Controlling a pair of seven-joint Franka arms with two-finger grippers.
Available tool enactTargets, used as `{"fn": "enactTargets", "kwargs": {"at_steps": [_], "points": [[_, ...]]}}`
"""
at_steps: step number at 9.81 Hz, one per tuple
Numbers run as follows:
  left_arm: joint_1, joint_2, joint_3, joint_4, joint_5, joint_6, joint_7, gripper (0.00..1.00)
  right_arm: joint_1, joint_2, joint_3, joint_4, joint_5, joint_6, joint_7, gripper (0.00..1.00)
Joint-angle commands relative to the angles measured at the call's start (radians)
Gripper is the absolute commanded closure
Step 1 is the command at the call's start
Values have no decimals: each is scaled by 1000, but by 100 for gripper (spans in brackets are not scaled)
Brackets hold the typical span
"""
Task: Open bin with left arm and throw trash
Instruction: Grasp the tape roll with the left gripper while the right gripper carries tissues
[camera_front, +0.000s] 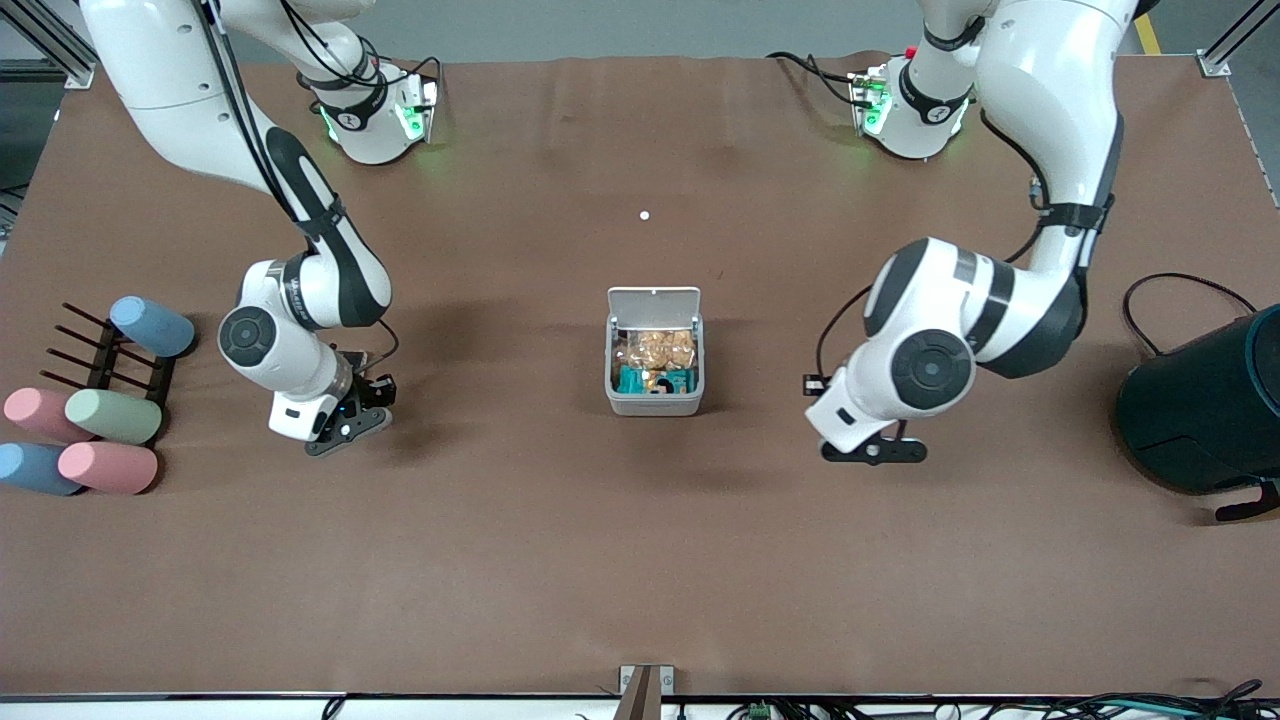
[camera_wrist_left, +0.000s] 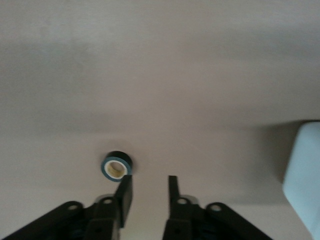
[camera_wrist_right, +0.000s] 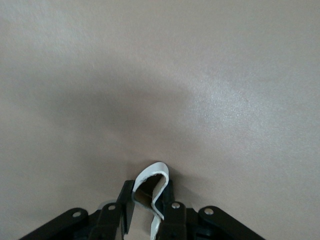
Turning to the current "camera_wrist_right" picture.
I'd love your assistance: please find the white curled paper strip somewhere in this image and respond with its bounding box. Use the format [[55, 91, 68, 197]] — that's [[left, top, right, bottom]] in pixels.
[[132, 161, 172, 240]]

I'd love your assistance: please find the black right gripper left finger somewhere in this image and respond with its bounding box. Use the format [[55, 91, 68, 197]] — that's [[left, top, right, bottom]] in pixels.
[[18, 179, 135, 240]]

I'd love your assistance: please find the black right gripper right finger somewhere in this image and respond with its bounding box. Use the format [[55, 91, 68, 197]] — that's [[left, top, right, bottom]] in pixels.
[[159, 179, 266, 240]]

